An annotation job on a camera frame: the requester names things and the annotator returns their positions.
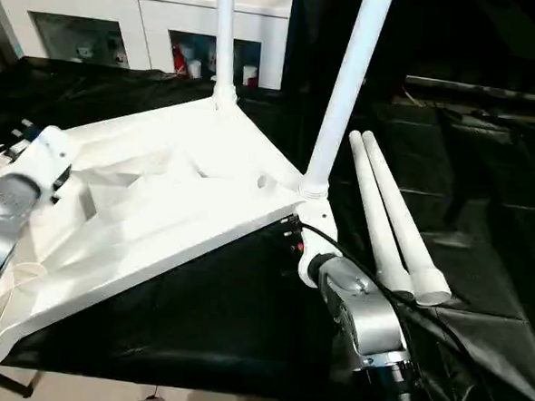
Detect white plastic table top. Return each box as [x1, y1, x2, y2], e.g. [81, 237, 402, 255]
[0, 83, 349, 395]

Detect white plastic table leg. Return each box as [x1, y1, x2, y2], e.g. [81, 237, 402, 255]
[338, 129, 429, 303]
[297, 0, 397, 205]
[208, 0, 248, 111]
[352, 130, 463, 309]

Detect white cabinet with glass doors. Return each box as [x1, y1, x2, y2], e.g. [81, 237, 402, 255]
[0, 0, 296, 92]

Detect black furniture with gold label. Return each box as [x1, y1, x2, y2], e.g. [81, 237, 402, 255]
[285, 0, 535, 118]

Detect black mat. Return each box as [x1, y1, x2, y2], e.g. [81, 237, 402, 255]
[0, 53, 535, 401]

